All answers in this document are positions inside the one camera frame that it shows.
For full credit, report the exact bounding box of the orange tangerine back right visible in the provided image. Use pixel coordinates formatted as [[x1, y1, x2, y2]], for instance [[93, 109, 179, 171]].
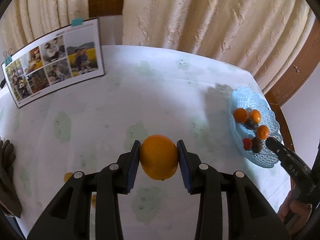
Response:
[[249, 109, 261, 124]]

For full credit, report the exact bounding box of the person's right hand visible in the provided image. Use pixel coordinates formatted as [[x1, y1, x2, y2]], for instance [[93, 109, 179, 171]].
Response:
[[277, 189, 312, 235]]

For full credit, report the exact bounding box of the teal binder clip top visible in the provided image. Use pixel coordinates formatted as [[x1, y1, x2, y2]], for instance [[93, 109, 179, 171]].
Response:
[[71, 10, 84, 27]]

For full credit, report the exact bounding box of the large orange fruit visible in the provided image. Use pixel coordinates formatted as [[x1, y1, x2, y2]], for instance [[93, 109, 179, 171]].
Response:
[[140, 134, 178, 180]]

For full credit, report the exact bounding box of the dark passion fruit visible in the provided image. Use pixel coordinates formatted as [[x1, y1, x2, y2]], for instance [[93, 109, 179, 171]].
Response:
[[244, 119, 259, 131], [251, 137, 263, 153]]

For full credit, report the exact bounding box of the teal binder clip left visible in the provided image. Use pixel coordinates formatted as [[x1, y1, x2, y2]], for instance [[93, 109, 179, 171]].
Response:
[[3, 48, 13, 66]]

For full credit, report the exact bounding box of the small red tomato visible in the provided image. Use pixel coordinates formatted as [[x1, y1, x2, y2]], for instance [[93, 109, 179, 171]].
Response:
[[242, 138, 252, 151]]

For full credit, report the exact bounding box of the dark green glove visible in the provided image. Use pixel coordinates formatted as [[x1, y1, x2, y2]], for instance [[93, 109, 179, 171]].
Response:
[[1, 140, 22, 218]]

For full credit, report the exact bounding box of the light blue lattice fruit basket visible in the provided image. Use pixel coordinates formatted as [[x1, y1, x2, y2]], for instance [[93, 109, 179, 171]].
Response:
[[228, 87, 282, 168]]

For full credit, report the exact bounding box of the cream curtain left panel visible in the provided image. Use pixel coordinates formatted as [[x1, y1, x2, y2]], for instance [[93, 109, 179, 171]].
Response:
[[1, 0, 89, 53]]

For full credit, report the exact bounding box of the orange tangerine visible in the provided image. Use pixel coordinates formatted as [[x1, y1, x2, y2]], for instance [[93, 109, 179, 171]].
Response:
[[249, 109, 261, 124], [233, 108, 249, 124], [256, 125, 269, 140]]

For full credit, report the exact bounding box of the photo calendar board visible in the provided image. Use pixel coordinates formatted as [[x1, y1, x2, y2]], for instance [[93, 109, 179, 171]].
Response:
[[1, 18, 105, 108]]

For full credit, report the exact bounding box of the dark passion fruit centre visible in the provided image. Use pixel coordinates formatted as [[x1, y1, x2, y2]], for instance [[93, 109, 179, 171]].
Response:
[[244, 119, 259, 131]]

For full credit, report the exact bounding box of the cream textured curtain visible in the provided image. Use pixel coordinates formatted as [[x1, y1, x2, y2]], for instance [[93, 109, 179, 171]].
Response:
[[123, 0, 316, 92]]

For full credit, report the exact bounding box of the orange tangerine back left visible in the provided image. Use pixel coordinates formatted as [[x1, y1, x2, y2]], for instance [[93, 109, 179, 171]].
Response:
[[233, 108, 249, 124]]

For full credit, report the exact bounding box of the teal binder clip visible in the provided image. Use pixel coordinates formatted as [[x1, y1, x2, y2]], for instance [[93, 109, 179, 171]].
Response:
[[3, 48, 13, 66], [71, 10, 84, 27]]

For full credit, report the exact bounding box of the dark passion fruit front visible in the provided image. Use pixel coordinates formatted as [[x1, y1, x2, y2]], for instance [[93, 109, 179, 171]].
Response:
[[251, 137, 263, 153]]

